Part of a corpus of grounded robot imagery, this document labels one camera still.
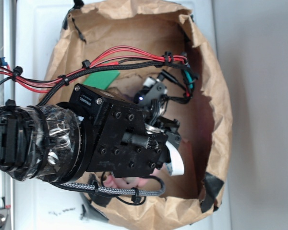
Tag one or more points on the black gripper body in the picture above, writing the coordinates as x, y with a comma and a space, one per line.
123, 138

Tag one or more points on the black taped robot arm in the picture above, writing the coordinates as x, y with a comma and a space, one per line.
44, 142

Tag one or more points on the pink plush bunny toy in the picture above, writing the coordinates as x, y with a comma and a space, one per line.
108, 180

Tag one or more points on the green rectangular block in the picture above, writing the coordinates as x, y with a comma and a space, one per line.
101, 79

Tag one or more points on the brown paper lined box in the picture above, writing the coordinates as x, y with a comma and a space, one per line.
157, 26

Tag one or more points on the white tray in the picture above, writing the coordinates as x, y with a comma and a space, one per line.
38, 205

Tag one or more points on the aluminium frame rail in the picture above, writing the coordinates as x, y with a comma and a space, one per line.
6, 183

